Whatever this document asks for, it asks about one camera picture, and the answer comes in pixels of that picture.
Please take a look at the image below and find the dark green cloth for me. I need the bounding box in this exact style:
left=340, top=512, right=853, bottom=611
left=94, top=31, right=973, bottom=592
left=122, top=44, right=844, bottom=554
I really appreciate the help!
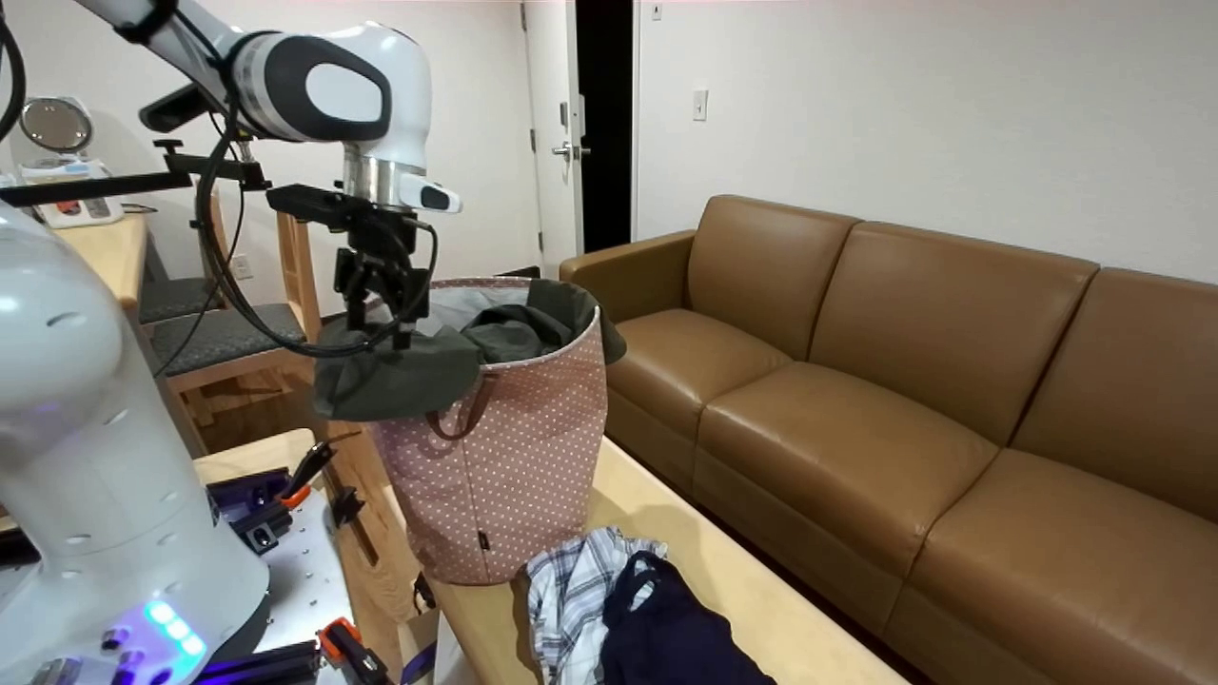
left=317, top=280, right=629, bottom=422

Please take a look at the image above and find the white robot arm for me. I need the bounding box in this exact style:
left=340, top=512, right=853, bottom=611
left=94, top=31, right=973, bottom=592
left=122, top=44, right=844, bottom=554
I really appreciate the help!
left=0, top=0, right=458, bottom=685

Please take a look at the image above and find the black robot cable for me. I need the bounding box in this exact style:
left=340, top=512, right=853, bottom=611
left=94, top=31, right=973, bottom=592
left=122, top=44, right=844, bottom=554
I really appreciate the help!
left=0, top=0, right=442, bottom=367

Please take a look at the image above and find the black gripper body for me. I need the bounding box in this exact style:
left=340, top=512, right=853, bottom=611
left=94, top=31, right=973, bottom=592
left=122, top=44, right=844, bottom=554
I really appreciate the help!
left=265, top=183, right=429, bottom=295

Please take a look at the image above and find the navy blue cloth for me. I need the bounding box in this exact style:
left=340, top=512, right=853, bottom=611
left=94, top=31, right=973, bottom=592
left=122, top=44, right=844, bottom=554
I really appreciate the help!
left=602, top=554, right=775, bottom=685

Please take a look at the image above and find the round mirror on stand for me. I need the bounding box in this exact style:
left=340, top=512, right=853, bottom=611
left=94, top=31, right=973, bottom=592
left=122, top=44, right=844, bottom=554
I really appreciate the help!
left=17, top=94, right=94, bottom=178

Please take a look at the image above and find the white plaid cloth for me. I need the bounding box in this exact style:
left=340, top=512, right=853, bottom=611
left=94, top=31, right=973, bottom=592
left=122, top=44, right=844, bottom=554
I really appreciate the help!
left=525, top=526, right=661, bottom=685

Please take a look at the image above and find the black camera on boom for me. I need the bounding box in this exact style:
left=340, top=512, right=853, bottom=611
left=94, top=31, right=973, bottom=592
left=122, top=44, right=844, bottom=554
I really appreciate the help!
left=136, top=86, right=208, bottom=132

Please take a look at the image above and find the wooden chair grey cushion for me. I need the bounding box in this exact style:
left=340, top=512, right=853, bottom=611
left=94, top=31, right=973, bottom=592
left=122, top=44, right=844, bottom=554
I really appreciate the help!
left=141, top=212, right=321, bottom=453

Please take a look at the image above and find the white light switch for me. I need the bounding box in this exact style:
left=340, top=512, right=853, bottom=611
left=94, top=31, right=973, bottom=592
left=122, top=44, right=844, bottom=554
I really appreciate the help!
left=694, top=93, right=707, bottom=121

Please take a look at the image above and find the black red clamp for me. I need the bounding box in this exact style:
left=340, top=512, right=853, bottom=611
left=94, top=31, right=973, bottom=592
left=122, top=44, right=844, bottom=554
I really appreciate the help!
left=275, top=438, right=353, bottom=512

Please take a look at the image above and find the brown leather sofa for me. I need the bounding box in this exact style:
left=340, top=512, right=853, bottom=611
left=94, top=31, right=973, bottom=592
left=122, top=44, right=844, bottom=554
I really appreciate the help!
left=565, top=195, right=1218, bottom=685

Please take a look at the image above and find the white door with handle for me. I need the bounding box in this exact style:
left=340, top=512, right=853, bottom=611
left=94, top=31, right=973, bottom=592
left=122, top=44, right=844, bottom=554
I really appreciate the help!
left=523, top=0, right=585, bottom=273

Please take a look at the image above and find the pink patterned laundry bag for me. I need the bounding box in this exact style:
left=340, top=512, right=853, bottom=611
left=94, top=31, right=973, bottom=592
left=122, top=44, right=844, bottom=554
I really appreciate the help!
left=353, top=280, right=613, bottom=592

